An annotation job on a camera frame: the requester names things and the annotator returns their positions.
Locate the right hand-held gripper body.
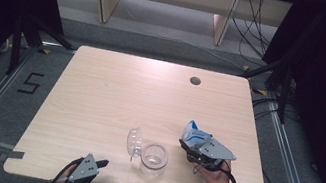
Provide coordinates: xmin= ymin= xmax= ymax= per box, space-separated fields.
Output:
xmin=183 ymin=134 xmax=240 ymax=177

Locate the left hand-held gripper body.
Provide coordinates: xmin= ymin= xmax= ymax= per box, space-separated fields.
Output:
xmin=66 ymin=150 xmax=117 ymax=183

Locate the clear glass jar with lid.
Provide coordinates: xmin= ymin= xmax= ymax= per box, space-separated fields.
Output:
xmin=120 ymin=125 xmax=175 ymax=183

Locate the person's right hand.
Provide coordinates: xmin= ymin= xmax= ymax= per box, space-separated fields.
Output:
xmin=190 ymin=154 xmax=238 ymax=183

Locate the grey tape strip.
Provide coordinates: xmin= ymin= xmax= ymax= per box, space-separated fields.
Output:
xmin=0 ymin=147 xmax=26 ymax=165

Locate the black metal stand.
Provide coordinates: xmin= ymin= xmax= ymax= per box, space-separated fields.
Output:
xmin=5 ymin=11 xmax=82 ymax=86
xmin=231 ymin=0 xmax=326 ymax=130

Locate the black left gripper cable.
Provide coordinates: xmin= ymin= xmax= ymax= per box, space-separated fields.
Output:
xmin=47 ymin=151 xmax=85 ymax=183

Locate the bundle of black hanging cables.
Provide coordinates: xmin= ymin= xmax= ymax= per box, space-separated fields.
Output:
xmin=223 ymin=0 xmax=281 ymax=69

